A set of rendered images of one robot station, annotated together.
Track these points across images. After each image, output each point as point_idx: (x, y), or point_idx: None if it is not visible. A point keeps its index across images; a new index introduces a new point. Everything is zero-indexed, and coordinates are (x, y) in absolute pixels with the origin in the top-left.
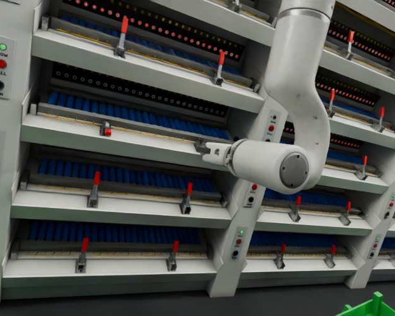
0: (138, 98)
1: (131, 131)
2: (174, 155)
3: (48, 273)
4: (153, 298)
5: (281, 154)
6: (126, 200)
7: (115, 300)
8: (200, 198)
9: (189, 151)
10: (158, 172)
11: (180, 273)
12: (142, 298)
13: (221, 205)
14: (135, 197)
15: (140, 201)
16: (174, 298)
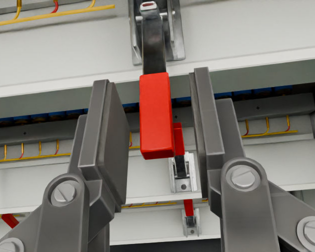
0: None
1: None
2: (35, 101)
3: None
4: (175, 246)
5: None
6: (28, 171)
7: (113, 249)
8: (238, 120)
9: (92, 73)
10: None
11: (210, 237)
12: (155, 245)
13: (314, 132)
14: (44, 161)
15: (60, 166)
16: (212, 246)
